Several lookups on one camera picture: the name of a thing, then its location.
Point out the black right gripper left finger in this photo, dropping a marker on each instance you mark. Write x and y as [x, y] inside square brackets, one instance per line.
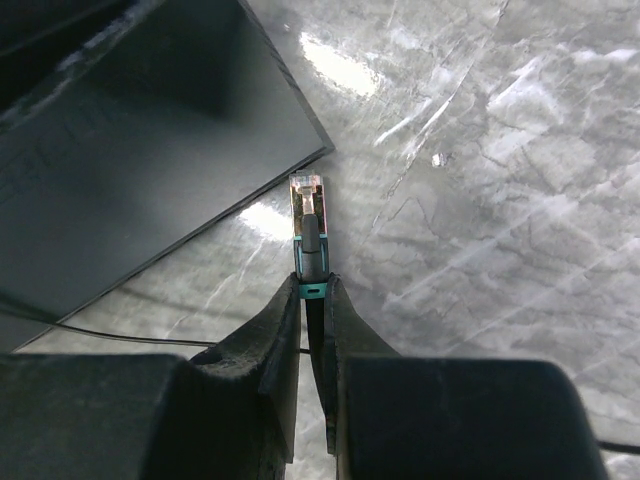
[227, 413]

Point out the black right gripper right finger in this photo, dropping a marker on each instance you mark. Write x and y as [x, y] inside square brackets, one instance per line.
[391, 416]

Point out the black switch box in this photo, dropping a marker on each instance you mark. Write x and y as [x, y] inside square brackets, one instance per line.
[127, 127]

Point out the black patch cable teal plug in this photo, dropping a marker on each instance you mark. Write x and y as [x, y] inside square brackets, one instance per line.
[311, 256]

